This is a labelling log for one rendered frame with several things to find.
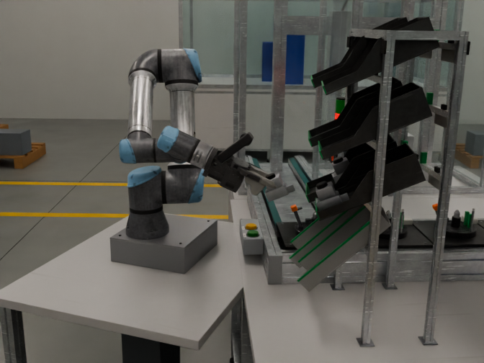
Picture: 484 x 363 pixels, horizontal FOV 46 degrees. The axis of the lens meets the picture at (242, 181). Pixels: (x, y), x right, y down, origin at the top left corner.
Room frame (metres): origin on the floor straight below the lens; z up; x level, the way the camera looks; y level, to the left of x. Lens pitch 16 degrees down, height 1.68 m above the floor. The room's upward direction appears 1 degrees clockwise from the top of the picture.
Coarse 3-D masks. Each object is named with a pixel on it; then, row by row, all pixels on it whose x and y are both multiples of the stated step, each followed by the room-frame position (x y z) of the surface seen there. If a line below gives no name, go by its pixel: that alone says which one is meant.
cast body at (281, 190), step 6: (270, 174) 1.61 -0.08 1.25; (276, 174) 1.62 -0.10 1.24; (276, 180) 1.58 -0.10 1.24; (282, 186) 1.58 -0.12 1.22; (288, 186) 1.59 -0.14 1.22; (270, 192) 1.58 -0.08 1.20; (276, 192) 1.58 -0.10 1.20; (282, 192) 1.58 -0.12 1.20; (288, 192) 1.59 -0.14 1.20; (270, 198) 1.58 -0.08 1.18; (276, 198) 1.58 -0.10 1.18
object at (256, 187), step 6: (258, 174) 1.58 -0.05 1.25; (246, 180) 1.58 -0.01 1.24; (252, 180) 1.58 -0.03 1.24; (264, 180) 1.56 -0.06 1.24; (270, 180) 1.58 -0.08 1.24; (252, 186) 1.58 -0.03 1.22; (258, 186) 1.57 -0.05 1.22; (264, 186) 1.57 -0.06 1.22; (270, 186) 1.57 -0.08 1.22; (276, 186) 1.58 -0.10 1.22; (252, 192) 1.57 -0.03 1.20; (258, 192) 1.57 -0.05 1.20
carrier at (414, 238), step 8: (400, 216) 1.87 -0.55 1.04; (408, 216) 2.00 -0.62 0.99; (400, 224) 1.83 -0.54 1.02; (408, 224) 1.96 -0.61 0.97; (384, 232) 1.83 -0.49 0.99; (400, 232) 1.83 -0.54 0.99; (408, 232) 1.89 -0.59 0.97; (416, 232) 1.89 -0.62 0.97; (384, 240) 1.81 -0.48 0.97; (400, 240) 1.81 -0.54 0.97; (408, 240) 1.81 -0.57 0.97; (416, 240) 1.81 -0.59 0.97; (424, 240) 1.81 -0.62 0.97
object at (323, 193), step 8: (320, 184) 1.43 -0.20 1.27; (328, 184) 1.44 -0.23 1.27; (320, 192) 1.42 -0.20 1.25; (328, 192) 1.42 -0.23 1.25; (336, 192) 1.44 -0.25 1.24; (320, 200) 1.42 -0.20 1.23; (328, 200) 1.42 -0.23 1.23; (336, 200) 1.42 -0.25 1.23; (344, 200) 1.43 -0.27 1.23; (320, 208) 1.42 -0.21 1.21
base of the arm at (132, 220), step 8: (160, 208) 1.88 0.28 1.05; (136, 216) 1.85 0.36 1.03; (144, 216) 1.84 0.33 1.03; (152, 216) 1.85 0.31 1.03; (160, 216) 1.87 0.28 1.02; (128, 224) 1.89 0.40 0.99; (136, 224) 1.84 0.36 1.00; (144, 224) 1.84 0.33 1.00; (152, 224) 1.85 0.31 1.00; (160, 224) 1.86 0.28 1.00; (168, 224) 1.90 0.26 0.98; (128, 232) 1.85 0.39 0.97; (136, 232) 1.83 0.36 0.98; (144, 232) 1.83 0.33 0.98; (152, 232) 1.83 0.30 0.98; (160, 232) 1.85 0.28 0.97; (168, 232) 1.89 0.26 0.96
